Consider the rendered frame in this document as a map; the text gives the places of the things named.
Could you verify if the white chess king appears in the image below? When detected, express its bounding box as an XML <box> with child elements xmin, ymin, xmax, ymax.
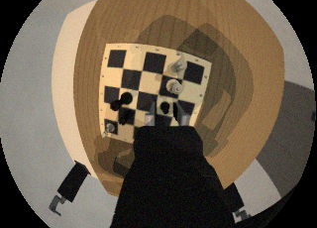
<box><xmin>167</xmin><ymin>59</ymin><xmax>187</xmax><ymax>75</ymax></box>

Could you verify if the white bishop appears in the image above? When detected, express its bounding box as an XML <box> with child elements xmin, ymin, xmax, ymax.
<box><xmin>102</xmin><ymin>123</ymin><xmax>115</xmax><ymax>138</ymax></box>

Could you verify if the white chess queen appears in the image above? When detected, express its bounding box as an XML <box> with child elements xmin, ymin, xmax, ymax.
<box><xmin>166</xmin><ymin>79</ymin><xmax>183</xmax><ymax>94</ymax></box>

